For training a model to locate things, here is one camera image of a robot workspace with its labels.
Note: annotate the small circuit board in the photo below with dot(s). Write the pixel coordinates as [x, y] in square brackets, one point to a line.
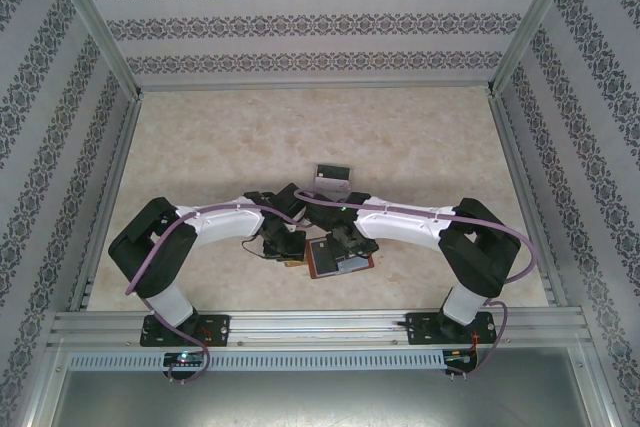
[185, 359]
[460, 356]

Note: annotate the aluminium side rail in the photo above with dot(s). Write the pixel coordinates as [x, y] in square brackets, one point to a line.
[530, 197]
[107, 197]

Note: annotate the aluminium mounting rail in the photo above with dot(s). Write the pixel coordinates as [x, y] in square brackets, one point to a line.
[320, 329]

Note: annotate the clear acrylic card stand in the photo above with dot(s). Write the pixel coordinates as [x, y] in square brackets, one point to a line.
[350, 182]

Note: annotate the aluminium frame post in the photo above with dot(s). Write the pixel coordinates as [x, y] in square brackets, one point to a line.
[537, 22]
[95, 22]

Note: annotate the silver VIP card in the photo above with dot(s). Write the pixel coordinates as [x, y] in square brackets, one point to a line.
[327, 185]

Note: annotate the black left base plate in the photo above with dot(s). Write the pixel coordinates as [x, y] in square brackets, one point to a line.
[215, 329]

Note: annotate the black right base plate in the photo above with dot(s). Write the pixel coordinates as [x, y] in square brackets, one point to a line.
[420, 328]

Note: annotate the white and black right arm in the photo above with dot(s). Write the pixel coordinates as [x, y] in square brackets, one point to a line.
[400, 226]

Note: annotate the brown leather card holder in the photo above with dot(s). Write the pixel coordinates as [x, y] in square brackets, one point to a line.
[367, 263]

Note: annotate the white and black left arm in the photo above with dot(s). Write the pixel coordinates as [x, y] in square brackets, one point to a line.
[220, 221]

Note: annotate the grey metal sheet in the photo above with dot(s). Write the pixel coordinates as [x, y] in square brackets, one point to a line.
[320, 397]

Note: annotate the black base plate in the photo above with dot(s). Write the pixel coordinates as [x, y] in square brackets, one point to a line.
[420, 328]
[215, 329]

